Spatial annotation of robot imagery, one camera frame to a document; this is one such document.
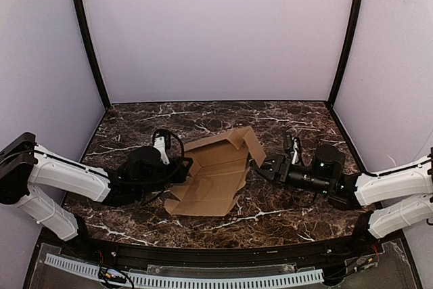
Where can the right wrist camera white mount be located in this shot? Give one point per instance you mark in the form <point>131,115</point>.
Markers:
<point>292,147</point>

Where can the brown cardboard box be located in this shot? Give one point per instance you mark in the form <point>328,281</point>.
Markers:
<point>219,170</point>

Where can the black frame post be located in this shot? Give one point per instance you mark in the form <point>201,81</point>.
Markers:
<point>90,52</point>
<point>345,52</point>

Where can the white slotted cable duct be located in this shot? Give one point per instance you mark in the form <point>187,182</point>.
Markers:
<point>277,276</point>

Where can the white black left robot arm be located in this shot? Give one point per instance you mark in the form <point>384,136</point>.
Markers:
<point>26,166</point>

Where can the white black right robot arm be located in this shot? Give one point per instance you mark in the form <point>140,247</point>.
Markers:
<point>412,183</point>

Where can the clear acrylic plate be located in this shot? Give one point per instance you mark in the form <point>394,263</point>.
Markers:
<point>388,269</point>

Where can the black right frame post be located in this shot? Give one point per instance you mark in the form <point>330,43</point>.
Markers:
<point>345,52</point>

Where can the black front rail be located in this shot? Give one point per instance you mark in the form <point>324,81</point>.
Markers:
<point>328,255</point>

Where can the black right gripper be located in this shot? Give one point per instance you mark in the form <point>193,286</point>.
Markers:
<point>275,168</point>

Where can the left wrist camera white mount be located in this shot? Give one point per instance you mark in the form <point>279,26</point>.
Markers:
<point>161,140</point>

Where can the black left frame post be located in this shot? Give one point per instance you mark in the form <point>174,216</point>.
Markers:
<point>90,52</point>

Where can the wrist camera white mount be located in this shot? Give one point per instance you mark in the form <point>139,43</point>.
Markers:
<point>161,140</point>
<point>292,147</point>

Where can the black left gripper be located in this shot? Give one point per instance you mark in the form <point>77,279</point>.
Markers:
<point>185,170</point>

